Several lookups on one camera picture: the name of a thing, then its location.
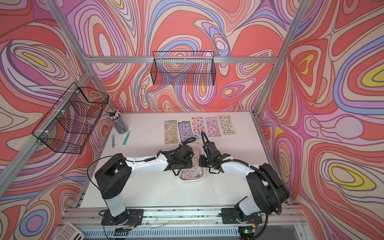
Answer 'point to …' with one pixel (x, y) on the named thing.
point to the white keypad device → (69, 232)
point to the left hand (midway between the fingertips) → (193, 164)
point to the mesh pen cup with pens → (115, 115)
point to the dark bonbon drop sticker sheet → (185, 131)
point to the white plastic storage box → (199, 147)
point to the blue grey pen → (113, 139)
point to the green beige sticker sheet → (227, 125)
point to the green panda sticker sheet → (170, 132)
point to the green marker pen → (126, 138)
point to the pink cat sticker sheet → (198, 127)
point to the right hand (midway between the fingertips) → (202, 165)
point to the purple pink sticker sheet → (213, 127)
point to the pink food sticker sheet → (195, 172)
